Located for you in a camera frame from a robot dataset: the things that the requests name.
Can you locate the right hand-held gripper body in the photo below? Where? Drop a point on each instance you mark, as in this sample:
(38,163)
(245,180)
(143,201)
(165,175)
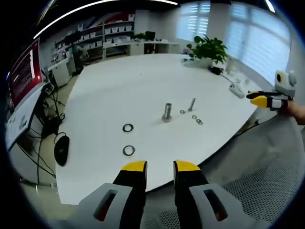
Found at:
(284,88)

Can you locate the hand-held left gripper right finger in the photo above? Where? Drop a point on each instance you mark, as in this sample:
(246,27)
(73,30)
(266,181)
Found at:
(190,205)

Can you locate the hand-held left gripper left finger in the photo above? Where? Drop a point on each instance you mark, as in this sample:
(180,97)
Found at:
(119,205)

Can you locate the large silver washer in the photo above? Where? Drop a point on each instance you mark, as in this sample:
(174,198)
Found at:
(124,151)

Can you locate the small washers pair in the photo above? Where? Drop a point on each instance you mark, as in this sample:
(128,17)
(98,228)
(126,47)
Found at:
(197,121)

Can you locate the thin steel threaded stud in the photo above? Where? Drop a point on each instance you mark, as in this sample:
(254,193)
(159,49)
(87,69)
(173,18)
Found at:
(192,105)

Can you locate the large dark washer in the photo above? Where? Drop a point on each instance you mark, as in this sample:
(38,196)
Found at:
(124,128)

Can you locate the large steel threaded stud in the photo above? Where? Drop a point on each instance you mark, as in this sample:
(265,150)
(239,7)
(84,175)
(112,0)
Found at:
(167,112)

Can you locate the person's right hand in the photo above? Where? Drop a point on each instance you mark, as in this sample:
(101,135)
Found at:
(296,112)

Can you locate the white power strip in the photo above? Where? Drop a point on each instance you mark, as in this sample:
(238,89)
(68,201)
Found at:
(236,89)

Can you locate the green potted plant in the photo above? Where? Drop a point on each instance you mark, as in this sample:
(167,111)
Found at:
(212,51)

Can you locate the grey mesh office chair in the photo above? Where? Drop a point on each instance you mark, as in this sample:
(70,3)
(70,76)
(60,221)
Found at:
(262,186)

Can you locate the black computer mouse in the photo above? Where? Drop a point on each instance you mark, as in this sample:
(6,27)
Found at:
(61,150)

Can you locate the white side desk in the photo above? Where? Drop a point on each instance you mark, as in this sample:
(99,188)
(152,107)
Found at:
(23,124)

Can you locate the white low cabinet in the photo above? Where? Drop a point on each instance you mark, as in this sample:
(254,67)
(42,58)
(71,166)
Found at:
(140,48)

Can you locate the computer monitor with red screen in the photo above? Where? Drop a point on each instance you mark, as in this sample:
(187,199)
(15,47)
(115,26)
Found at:
(23,71)

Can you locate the white storage shelving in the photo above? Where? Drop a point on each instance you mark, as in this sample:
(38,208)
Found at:
(95,35)

